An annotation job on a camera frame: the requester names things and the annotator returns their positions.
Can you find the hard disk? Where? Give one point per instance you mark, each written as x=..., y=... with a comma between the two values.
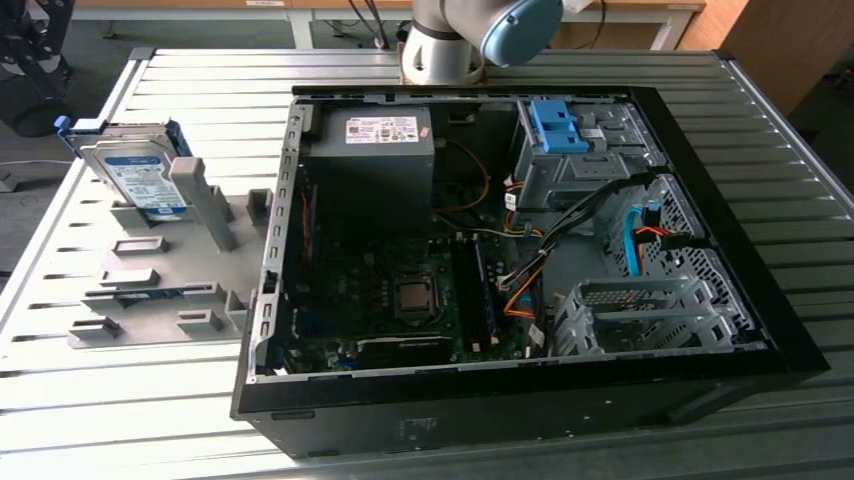
x=136, y=175

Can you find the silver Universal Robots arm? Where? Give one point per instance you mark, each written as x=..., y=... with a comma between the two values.
x=440, y=55

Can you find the metal disk bay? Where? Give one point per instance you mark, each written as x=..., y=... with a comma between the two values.
x=634, y=295

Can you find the silver CPU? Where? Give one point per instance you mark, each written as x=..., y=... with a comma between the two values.
x=415, y=295

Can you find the black RAM slot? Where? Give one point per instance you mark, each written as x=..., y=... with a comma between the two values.
x=464, y=295

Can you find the blue RAM stick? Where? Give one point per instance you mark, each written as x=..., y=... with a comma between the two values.
x=487, y=295

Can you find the grey Dell power supply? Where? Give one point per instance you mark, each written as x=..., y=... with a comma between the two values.
x=373, y=180

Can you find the CPU socket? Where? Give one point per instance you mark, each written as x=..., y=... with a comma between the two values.
x=416, y=316

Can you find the green motherboard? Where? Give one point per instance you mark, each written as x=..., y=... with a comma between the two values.
x=347, y=300

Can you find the black graphics card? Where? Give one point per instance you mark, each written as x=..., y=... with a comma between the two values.
x=407, y=350

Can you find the grey metal drive cage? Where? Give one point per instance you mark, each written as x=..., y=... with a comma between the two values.
x=587, y=175

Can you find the blue plastic drive latch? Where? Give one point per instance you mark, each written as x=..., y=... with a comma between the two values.
x=556, y=130

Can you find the black open PC case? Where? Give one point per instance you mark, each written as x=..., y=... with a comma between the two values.
x=467, y=410

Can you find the grey parts rack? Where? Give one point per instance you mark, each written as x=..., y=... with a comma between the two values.
x=166, y=320

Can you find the white-legged wooden desk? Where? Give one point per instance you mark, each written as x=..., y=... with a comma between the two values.
x=300, y=27
x=667, y=30

